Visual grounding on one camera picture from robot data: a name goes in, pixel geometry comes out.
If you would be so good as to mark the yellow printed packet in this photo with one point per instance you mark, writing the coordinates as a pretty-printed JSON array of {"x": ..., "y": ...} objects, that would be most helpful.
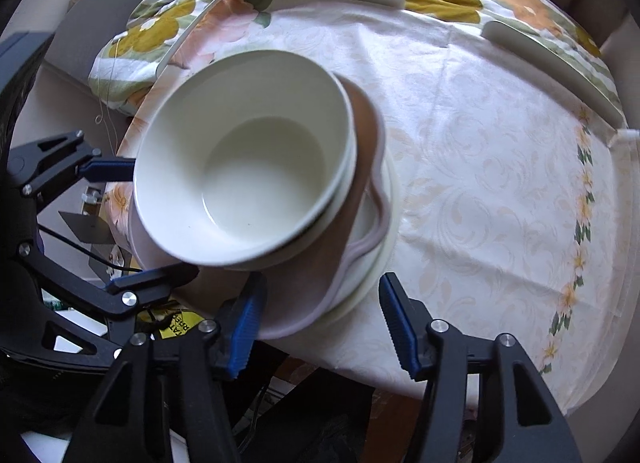
[{"x": 177, "y": 320}]

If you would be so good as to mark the large white plate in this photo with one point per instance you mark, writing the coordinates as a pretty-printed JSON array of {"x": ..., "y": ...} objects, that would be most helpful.
[{"x": 367, "y": 228}]

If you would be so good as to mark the grey seat cushion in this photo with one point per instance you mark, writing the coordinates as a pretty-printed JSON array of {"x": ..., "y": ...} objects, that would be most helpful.
[{"x": 85, "y": 38}]

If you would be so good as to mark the white damask tablecloth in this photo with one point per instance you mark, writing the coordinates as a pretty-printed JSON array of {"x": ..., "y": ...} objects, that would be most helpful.
[{"x": 475, "y": 193}]

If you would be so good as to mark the small white clip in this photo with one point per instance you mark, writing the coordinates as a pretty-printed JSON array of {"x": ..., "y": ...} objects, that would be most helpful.
[{"x": 625, "y": 135}]

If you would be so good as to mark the white ribbed bowl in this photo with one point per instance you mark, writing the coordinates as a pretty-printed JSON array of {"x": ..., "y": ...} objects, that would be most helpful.
[{"x": 342, "y": 190}]

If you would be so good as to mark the long white edge guard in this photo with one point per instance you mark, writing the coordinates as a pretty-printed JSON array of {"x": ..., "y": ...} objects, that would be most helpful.
[{"x": 550, "y": 63}]

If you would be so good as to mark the beige chair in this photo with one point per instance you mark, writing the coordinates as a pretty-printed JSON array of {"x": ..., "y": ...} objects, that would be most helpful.
[{"x": 625, "y": 43}]

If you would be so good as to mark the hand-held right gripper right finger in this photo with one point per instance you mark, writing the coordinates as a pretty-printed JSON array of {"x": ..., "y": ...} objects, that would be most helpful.
[{"x": 400, "y": 333}]

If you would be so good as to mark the large cream plate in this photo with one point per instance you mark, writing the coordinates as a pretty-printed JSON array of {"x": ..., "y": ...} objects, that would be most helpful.
[{"x": 395, "y": 243}]

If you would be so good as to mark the cream round bowl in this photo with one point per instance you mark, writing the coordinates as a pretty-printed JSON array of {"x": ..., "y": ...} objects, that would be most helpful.
[{"x": 250, "y": 183}]

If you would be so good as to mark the floral patterned cloth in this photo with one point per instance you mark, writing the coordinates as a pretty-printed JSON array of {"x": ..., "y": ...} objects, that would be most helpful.
[{"x": 160, "y": 28}]

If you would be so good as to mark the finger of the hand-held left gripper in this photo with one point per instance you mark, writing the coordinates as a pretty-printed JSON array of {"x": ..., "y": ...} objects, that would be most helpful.
[
  {"x": 140, "y": 283},
  {"x": 110, "y": 169}
]

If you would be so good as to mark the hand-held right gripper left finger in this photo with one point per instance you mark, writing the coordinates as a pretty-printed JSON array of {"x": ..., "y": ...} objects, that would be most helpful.
[{"x": 245, "y": 333}]

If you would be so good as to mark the pink heart-shaped bowl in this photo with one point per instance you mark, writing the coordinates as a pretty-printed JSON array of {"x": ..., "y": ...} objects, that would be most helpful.
[{"x": 310, "y": 288}]

